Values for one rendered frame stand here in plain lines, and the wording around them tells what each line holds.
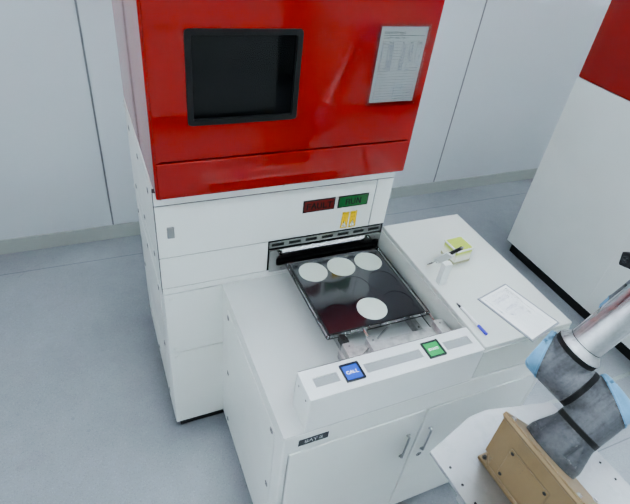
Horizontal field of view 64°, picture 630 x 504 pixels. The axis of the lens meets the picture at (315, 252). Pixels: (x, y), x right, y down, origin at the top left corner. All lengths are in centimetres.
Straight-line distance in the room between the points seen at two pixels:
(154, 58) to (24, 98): 174
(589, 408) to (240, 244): 109
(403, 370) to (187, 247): 76
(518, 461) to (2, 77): 268
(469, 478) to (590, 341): 46
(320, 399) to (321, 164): 70
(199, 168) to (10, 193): 193
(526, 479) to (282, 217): 102
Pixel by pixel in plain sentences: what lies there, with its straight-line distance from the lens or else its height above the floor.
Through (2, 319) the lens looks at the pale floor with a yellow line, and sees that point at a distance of 304.
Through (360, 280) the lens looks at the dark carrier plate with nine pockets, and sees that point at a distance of 174.
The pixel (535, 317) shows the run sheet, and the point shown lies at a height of 97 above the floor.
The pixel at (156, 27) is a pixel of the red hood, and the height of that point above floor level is 168.
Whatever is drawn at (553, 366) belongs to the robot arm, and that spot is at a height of 111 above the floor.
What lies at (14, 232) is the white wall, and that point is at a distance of 338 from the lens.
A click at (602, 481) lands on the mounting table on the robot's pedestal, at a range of 164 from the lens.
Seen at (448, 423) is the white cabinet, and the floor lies 59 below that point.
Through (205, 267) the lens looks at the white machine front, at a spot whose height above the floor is 91.
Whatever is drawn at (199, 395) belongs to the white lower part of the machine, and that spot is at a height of 23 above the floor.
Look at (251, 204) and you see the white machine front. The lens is 161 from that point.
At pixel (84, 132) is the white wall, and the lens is 305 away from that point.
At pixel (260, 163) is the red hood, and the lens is 148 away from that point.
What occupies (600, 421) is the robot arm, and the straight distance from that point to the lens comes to 141.
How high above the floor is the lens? 202
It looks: 38 degrees down
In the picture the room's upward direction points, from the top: 8 degrees clockwise
